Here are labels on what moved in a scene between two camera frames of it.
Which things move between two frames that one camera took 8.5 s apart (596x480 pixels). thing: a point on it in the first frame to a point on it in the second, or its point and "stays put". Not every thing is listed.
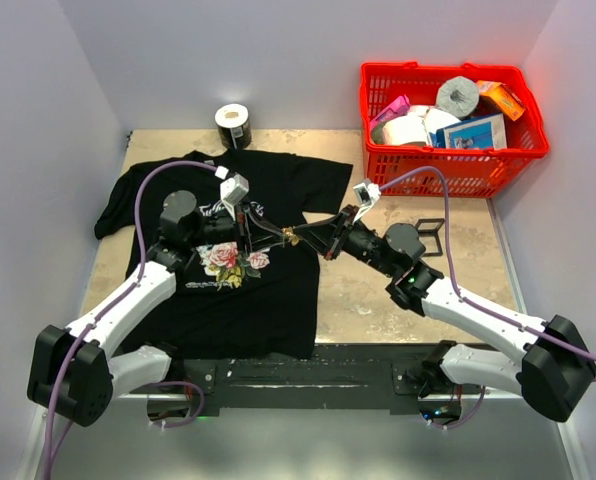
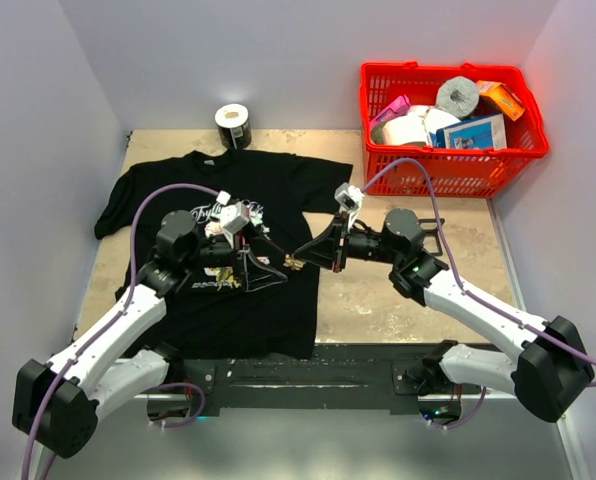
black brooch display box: x=428 y=234 stays put
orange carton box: x=507 y=99 stays put
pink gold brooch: x=293 y=239 to x=292 y=262
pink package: x=398 y=107 stays put
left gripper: x=243 y=211 to x=253 y=274
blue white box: x=483 y=131 stays put
